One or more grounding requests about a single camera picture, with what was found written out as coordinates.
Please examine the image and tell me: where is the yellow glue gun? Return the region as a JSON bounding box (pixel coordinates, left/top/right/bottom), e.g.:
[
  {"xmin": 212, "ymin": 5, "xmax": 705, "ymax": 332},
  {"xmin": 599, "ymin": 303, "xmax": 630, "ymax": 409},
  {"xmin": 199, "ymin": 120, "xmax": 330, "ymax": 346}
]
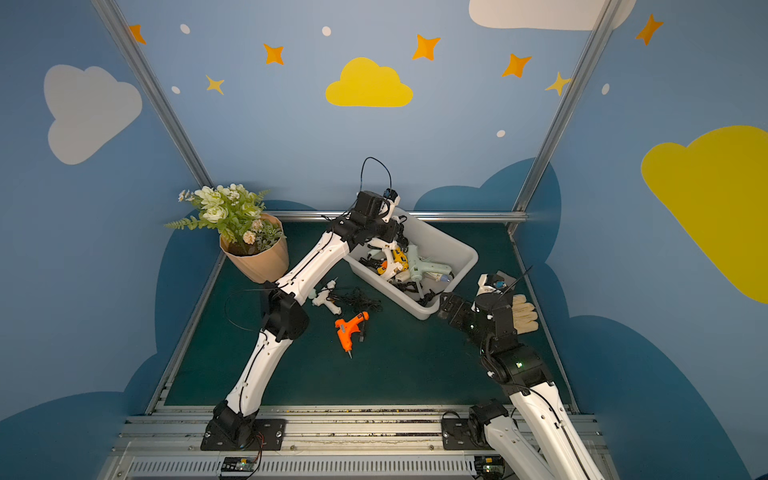
[{"xmin": 377, "ymin": 247, "xmax": 409, "ymax": 275}]

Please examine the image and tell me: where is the large mint glue gun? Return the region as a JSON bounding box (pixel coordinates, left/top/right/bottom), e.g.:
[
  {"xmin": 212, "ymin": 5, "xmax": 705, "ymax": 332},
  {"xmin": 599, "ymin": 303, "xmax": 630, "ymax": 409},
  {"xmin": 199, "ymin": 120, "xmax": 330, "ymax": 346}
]
[{"xmin": 406, "ymin": 243, "xmax": 453, "ymax": 296}]

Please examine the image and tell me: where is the small white orange glue gun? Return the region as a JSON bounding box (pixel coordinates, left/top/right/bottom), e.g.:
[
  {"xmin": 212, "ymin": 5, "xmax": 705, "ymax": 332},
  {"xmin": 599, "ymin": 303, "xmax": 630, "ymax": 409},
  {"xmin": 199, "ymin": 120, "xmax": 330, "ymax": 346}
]
[{"xmin": 368, "ymin": 238, "xmax": 403, "ymax": 281}]

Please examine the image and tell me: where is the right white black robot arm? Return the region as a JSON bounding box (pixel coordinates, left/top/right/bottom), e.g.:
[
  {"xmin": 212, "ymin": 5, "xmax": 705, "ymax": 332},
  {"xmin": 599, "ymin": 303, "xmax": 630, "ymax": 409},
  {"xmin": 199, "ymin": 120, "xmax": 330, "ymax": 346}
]
[{"xmin": 438, "ymin": 292, "xmax": 604, "ymax": 479}]

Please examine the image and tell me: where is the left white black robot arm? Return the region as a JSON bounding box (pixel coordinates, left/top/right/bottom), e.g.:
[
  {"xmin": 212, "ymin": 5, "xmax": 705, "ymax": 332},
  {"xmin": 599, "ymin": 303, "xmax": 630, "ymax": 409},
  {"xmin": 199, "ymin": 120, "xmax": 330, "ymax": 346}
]
[{"xmin": 201, "ymin": 188, "xmax": 400, "ymax": 451}]

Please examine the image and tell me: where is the white plastic storage box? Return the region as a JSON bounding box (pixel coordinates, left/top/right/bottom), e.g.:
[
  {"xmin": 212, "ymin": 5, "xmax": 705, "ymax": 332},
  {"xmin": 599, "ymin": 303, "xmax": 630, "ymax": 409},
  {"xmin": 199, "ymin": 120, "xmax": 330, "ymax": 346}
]
[{"xmin": 345, "ymin": 208, "xmax": 478, "ymax": 320}]

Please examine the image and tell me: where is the beige work glove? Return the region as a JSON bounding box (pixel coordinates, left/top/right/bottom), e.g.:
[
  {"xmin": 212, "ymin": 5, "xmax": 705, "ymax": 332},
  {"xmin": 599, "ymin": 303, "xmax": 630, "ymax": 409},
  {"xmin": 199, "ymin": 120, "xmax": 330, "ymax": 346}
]
[{"xmin": 511, "ymin": 294, "xmax": 539, "ymax": 335}]

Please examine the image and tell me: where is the artificial flower plant in pot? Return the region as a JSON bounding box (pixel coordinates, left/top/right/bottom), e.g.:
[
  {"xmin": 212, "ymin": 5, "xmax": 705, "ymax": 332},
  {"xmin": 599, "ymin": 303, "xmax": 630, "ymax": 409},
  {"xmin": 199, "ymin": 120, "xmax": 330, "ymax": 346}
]
[{"xmin": 165, "ymin": 183, "xmax": 289, "ymax": 284}]

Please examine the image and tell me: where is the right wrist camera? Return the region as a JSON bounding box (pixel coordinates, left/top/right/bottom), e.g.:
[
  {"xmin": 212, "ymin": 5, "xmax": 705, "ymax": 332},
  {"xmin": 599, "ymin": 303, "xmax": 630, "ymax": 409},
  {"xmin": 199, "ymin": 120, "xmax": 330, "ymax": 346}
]
[{"xmin": 476, "ymin": 273, "xmax": 509, "ymax": 296}]

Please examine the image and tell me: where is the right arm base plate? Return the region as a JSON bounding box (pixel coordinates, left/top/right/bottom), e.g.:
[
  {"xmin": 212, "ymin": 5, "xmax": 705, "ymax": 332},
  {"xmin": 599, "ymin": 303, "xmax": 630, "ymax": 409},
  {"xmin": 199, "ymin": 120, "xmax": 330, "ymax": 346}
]
[{"xmin": 440, "ymin": 416, "xmax": 492, "ymax": 451}]

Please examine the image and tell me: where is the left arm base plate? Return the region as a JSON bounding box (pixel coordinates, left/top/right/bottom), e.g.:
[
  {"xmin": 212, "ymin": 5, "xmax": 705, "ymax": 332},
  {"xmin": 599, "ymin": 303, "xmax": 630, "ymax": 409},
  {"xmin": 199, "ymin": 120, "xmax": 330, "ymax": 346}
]
[{"xmin": 200, "ymin": 418, "xmax": 287, "ymax": 451}]

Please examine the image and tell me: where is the aluminium front rail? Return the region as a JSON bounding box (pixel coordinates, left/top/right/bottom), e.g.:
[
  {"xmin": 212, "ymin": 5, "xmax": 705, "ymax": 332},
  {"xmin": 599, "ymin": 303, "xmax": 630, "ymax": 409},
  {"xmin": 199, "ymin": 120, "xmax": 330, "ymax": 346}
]
[{"xmin": 100, "ymin": 405, "xmax": 617, "ymax": 479}]

